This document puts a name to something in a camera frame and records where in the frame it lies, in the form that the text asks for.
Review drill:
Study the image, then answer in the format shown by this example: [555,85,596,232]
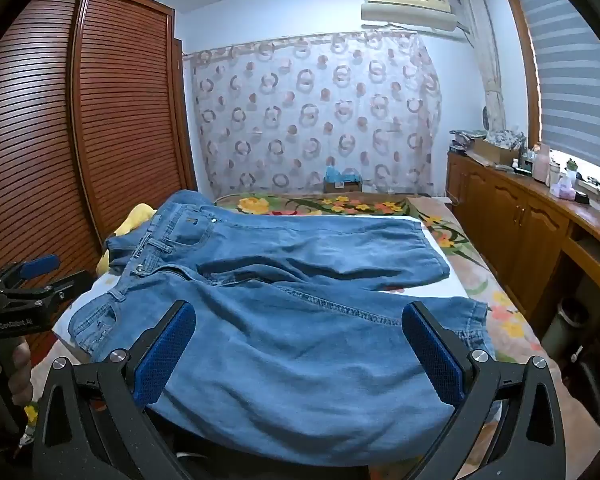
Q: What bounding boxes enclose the patterned cloth pile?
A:
[485,127,527,150]
[449,129,488,148]

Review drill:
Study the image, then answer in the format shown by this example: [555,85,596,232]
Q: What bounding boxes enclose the pink bottle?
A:
[532,143,552,183]

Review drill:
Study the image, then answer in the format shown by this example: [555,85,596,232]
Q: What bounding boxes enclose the white fruit-print blanket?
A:
[51,211,503,428]

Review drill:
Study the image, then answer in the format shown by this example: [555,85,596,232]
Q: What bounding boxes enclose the grey trash bin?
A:
[540,297,591,361]

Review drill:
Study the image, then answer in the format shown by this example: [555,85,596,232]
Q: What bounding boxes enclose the wooden window frame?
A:
[500,0,546,151]

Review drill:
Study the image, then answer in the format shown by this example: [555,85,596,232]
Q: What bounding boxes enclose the circle-print sheer curtain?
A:
[189,31,443,200]

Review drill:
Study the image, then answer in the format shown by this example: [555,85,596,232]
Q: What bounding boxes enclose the blue denim pants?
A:
[67,189,498,467]

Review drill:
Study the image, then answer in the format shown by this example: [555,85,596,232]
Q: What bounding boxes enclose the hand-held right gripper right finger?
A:
[380,301,568,480]

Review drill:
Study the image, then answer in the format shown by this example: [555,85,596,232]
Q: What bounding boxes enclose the open cardboard box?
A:
[467,139,521,167]

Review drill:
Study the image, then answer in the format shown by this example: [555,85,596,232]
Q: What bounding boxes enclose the brown louvered wooden wardrobe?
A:
[0,0,198,311]

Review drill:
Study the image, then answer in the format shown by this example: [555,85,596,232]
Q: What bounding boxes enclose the blue denim jeans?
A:
[212,191,563,411]

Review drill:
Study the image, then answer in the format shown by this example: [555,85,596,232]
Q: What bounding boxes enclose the wall air conditioner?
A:
[361,0,461,33]

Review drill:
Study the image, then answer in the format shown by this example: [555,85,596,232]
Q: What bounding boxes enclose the long wooden cabinet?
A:
[446,150,600,346]

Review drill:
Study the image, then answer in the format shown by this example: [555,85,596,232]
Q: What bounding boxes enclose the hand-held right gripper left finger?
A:
[32,300,216,480]

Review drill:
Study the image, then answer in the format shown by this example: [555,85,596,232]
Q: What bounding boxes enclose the blue plastic bag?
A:
[325,165,363,184]

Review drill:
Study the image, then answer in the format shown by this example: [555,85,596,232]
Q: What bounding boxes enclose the grey striped window blind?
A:
[515,0,600,161]

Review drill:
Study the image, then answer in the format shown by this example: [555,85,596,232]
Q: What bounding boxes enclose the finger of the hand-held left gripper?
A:
[0,254,62,293]
[0,270,92,306]

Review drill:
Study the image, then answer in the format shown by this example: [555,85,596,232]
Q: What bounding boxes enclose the beige tied lace curtain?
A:
[457,0,506,133]

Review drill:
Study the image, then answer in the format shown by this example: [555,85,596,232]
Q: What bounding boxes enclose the yellow cloth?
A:
[96,203,156,276]

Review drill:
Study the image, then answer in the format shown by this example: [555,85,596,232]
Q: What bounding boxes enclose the person's left hand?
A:
[0,341,33,405]

